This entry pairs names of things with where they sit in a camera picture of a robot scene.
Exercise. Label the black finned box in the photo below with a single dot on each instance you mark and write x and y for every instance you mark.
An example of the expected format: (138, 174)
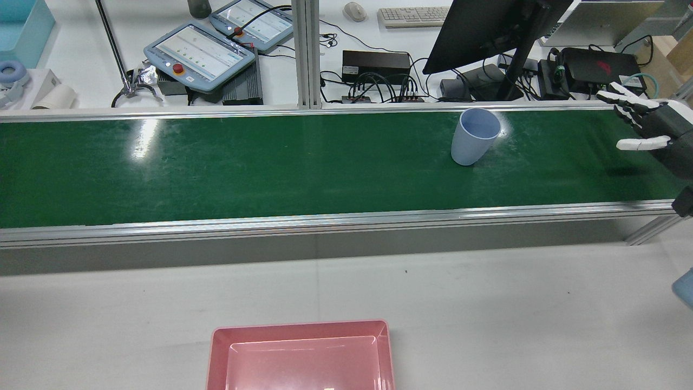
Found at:
(246, 86)

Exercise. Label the black power brick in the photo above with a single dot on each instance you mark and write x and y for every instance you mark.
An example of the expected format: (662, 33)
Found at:
(170, 85)

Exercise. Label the white carton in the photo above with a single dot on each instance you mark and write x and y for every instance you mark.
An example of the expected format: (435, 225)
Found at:
(46, 78)

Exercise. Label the cardboard box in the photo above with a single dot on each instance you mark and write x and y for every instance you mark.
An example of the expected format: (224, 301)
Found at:
(677, 54)

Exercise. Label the black monitor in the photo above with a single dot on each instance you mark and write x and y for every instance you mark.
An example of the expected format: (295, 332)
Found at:
(487, 32)

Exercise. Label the beige keyboard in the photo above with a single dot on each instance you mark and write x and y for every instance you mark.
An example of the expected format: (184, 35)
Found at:
(411, 17)

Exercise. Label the silver laptop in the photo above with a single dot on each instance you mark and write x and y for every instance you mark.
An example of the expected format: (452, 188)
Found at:
(601, 21)

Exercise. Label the pink plastic box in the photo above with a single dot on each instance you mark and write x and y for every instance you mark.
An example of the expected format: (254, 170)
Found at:
(300, 357)

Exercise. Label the green conveyor belt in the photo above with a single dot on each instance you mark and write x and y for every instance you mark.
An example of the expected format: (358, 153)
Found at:
(270, 168)

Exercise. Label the light blue bin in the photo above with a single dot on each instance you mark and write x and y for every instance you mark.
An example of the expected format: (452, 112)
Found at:
(38, 32)

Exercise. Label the aluminium post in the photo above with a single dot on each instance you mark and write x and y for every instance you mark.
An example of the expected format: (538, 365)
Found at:
(306, 54)

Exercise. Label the black adapter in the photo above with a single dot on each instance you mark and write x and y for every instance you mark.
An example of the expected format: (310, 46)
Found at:
(552, 81)

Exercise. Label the metal pole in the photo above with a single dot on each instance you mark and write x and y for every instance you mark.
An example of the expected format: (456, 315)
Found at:
(111, 38)

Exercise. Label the dark grey bottle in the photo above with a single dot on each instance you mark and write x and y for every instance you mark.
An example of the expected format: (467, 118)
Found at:
(199, 8)

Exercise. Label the blue plastic cup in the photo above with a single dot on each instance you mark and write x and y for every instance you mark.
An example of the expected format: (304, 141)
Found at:
(471, 146)

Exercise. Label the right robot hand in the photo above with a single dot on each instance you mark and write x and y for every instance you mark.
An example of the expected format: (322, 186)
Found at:
(666, 124)

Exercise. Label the black rectangular device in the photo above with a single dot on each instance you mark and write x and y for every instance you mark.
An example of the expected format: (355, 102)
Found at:
(376, 65)

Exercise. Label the metal clamp base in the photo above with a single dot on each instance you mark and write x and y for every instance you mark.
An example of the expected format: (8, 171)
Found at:
(135, 91)

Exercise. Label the black box red logo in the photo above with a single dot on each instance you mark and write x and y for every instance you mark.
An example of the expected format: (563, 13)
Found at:
(601, 67)

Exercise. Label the black usb hub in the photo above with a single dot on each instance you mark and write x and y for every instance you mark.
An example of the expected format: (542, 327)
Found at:
(357, 99)

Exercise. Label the blue-grey teach pendant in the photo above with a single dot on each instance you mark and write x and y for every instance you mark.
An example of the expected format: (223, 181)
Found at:
(254, 21)
(200, 54)

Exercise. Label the grey computer mouse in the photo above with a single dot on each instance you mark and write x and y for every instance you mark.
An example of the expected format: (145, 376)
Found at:
(355, 12)

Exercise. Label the small grey box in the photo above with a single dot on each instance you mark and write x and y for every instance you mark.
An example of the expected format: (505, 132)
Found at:
(452, 89)

